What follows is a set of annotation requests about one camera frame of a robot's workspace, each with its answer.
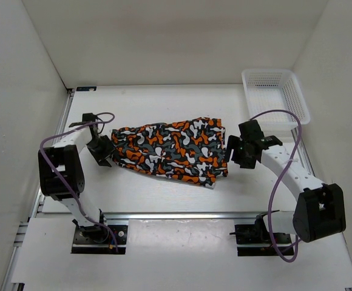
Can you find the small dark label sticker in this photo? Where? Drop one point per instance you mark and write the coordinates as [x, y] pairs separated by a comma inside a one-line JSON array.
[[86, 88]]

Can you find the orange camouflage shorts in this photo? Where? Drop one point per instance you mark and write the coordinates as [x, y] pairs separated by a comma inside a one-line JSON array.
[[191, 151]]

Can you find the aluminium front rail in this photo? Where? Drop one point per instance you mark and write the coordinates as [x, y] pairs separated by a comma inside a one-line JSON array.
[[182, 215]]

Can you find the white plastic basket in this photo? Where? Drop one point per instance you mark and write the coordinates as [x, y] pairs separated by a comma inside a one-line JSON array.
[[277, 90]]

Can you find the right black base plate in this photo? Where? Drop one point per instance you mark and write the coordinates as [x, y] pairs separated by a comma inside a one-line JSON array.
[[251, 243]]

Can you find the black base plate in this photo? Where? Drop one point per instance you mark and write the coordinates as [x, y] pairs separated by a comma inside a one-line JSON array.
[[251, 243], [98, 240]]

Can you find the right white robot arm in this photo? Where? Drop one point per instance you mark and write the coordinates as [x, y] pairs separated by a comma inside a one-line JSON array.
[[319, 211]]

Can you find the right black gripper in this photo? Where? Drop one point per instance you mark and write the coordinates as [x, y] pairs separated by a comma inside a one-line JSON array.
[[233, 143]]

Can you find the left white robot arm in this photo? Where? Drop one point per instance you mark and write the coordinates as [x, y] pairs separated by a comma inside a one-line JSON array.
[[61, 174]]

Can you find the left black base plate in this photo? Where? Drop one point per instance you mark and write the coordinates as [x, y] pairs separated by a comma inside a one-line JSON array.
[[98, 240]]

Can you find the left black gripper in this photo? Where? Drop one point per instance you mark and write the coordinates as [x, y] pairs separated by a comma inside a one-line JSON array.
[[110, 147]]

